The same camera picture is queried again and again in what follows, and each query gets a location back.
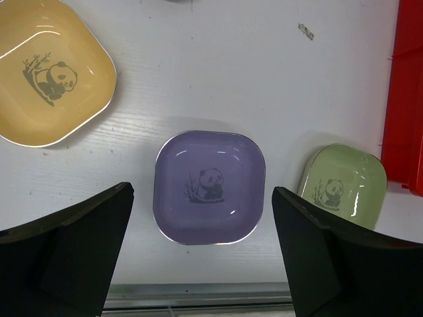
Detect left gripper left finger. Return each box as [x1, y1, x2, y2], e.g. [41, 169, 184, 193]
[1, 182, 134, 316]

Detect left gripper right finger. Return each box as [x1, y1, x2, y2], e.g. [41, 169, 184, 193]
[272, 187, 422, 316]

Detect green panda plate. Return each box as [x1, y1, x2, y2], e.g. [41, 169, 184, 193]
[297, 143, 387, 230]

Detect purple square panda plate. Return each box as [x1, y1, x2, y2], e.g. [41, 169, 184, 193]
[153, 130, 266, 246]

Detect yellow square plate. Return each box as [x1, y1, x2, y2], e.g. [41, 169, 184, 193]
[1, 1, 117, 148]

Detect red plastic bin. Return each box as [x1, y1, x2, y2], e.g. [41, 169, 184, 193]
[381, 0, 422, 196]

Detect aluminium rail front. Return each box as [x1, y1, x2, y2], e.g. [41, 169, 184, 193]
[104, 282, 291, 310]

